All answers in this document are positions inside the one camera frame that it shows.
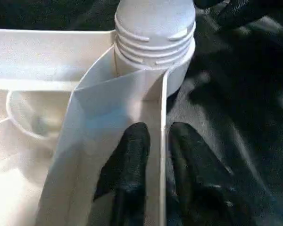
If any white plastic table leg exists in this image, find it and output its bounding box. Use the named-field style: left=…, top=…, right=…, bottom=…
left=114, top=0, right=197, bottom=72

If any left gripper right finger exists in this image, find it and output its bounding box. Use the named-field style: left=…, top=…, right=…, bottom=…
left=169, top=121, right=241, bottom=226

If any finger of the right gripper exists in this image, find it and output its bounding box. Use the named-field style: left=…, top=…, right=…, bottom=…
left=217, top=0, right=283, bottom=27
left=194, top=0, right=228, bottom=10

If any black mat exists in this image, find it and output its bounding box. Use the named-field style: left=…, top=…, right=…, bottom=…
left=0, top=0, right=283, bottom=226

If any white plastic table top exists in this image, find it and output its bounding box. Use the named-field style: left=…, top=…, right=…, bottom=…
left=0, top=28, right=196, bottom=226

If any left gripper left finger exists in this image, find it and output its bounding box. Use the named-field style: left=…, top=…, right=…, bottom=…
left=93, top=121, right=152, bottom=226

